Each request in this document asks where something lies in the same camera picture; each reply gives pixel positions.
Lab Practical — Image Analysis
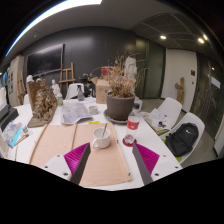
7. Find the wooden paint brush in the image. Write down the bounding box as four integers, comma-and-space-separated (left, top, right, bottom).
16, 130, 34, 139

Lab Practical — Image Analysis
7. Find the black backpack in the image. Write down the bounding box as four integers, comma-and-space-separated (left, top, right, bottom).
165, 122, 200, 158

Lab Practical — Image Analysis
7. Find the white shell chair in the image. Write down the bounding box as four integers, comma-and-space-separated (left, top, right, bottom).
159, 111, 206, 164
143, 96, 183, 136

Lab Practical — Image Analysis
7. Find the white ceramic mug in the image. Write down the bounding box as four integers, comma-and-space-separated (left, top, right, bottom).
91, 126, 112, 150

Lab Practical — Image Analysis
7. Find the open grey printed book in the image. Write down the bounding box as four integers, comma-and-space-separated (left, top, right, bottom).
59, 100, 93, 126

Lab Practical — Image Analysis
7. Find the small white cup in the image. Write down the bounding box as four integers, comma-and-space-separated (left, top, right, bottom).
88, 105, 100, 116

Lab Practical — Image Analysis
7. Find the long ceiling light strip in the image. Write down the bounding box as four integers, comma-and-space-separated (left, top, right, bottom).
4, 0, 103, 58

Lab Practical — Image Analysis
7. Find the grey plant saucer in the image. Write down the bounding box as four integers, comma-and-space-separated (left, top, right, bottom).
103, 108, 133, 125

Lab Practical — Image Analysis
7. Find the dark wall screen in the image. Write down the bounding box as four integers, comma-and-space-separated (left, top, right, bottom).
26, 43, 65, 78

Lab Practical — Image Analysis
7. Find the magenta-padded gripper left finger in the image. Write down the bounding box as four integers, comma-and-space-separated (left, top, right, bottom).
41, 142, 92, 185

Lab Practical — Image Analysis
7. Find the tall white plaster statue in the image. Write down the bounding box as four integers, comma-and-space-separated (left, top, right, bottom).
124, 55, 138, 81

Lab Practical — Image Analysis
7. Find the tan wooden drawing board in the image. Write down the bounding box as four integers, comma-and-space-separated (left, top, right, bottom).
29, 122, 133, 188

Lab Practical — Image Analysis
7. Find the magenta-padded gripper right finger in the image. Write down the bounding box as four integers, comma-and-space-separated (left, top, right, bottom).
132, 142, 183, 186

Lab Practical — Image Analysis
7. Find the brown cardboard box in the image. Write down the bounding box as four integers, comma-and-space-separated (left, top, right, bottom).
89, 76, 113, 105

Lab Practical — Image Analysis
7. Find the grey spray bottle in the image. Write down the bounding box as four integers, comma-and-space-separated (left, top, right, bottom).
76, 84, 86, 102

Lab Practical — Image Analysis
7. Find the metal spoon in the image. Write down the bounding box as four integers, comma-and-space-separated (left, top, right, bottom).
100, 122, 109, 138

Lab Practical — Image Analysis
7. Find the wooden easel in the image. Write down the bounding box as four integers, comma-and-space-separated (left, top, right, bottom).
59, 61, 76, 91
16, 70, 27, 105

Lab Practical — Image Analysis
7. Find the grey pot with dried plant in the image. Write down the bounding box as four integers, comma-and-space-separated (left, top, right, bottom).
105, 52, 138, 122

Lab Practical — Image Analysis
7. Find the clear red-labelled drink bottle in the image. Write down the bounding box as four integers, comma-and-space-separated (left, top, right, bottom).
122, 114, 141, 148

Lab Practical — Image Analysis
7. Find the stack of papers and books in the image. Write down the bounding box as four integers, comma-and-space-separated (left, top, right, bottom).
144, 108, 173, 131

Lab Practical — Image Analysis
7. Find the red box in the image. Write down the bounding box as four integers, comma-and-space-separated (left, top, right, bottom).
100, 65, 115, 79

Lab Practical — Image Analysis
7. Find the black boxes stack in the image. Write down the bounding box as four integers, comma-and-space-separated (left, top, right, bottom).
0, 104, 20, 132

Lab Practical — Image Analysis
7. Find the wooden figure sculpture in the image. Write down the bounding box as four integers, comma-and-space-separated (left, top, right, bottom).
174, 77, 186, 105

